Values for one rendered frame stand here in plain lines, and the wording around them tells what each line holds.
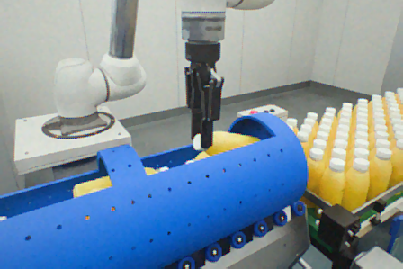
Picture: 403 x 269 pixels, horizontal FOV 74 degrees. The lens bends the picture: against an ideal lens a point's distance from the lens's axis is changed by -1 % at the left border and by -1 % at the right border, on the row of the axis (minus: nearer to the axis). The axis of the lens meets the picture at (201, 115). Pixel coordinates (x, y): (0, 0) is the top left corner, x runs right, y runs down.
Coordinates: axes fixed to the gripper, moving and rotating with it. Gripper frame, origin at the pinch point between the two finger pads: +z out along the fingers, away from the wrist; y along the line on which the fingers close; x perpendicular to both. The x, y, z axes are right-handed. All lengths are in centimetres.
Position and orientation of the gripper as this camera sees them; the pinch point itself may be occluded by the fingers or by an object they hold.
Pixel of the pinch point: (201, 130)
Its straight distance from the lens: 63.7
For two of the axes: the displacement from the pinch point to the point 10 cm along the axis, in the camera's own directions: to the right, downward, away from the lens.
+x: 8.6, -1.8, 4.8
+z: -0.1, 9.3, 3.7
